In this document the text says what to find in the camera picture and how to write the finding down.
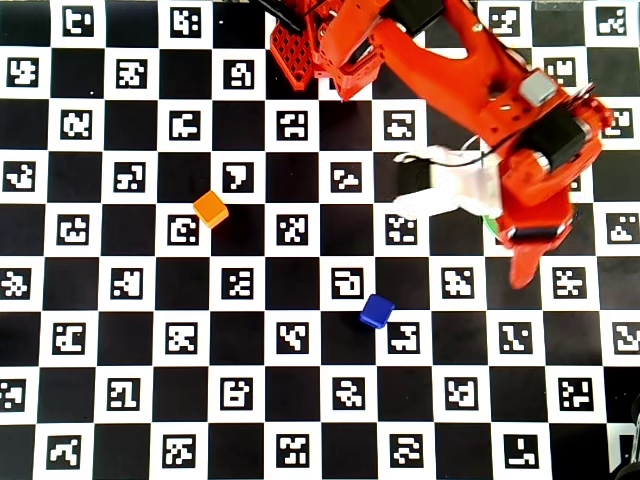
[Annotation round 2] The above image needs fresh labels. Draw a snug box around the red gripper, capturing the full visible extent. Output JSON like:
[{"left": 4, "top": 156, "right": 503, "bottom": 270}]
[{"left": 499, "top": 149, "right": 581, "bottom": 291}]

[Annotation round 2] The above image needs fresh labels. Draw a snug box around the blue cube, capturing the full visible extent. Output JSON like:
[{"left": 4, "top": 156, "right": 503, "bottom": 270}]
[{"left": 358, "top": 293, "right": 396, "bottom": 330}]

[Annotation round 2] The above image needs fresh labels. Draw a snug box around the orange cube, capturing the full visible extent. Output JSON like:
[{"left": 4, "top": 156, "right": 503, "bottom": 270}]
[{"left": 192, "top": 189, "right": 230, "bottom": 230}]

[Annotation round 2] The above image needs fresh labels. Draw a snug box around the small grey box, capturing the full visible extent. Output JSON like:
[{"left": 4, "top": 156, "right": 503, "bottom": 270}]
[{"left": 519, "top": 69, "right": 559, "bottom": 107}]

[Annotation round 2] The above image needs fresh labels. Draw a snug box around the checkerboard marker mat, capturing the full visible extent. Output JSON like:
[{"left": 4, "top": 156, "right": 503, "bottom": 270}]
[{"left": 0, "top": 0, "right": 640, "bottom": 480}]

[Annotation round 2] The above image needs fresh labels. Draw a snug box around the green flat ring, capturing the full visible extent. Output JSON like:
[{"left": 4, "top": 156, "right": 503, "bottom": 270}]
[{"left": 480, "top": 212, "right": 504, "bottom": 239}]

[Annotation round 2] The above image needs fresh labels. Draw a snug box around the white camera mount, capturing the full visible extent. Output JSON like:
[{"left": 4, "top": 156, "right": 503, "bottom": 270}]
[{"left": 392, "top": 144, "right": 504, "bottom": 221}]

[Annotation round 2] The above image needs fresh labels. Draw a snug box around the thin black camera cable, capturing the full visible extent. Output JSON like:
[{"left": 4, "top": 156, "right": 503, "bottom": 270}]
[{"left": 397, "top": 149, "right": 501, "bottom": 169}]

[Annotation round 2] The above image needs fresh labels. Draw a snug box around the black camera stand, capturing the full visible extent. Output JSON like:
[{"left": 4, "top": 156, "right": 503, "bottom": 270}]
[{"left": 607, "top": 389, "right": 640, "bottom": 480}]

